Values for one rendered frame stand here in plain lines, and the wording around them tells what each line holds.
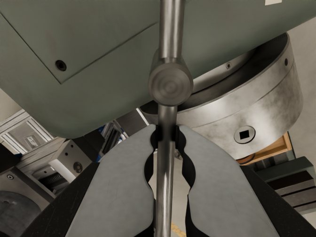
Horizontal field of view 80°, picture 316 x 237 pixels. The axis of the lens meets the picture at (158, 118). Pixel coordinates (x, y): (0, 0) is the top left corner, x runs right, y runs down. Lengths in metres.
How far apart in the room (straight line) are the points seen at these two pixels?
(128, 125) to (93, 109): 1.26
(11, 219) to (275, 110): 0.63
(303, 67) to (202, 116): 1.60
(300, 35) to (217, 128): 1.50
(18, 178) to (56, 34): 0.43
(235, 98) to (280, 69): 0.08
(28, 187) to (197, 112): 0.49
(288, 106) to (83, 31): 0.32
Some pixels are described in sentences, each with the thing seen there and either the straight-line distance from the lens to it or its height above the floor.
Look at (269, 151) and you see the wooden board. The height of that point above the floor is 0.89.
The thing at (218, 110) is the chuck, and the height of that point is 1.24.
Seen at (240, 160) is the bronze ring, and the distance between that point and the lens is 0.53.
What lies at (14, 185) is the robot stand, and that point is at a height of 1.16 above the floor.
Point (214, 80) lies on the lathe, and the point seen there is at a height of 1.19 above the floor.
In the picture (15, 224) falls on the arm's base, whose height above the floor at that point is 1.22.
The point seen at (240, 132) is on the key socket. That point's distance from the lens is 0.35.
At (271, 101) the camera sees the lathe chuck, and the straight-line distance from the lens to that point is 0.33.
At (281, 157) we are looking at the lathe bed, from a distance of 0.95.
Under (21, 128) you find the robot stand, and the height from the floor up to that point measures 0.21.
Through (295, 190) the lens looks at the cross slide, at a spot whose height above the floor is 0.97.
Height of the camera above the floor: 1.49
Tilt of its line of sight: 60 degrees down
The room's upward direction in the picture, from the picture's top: 175 degrees counter-clockwise
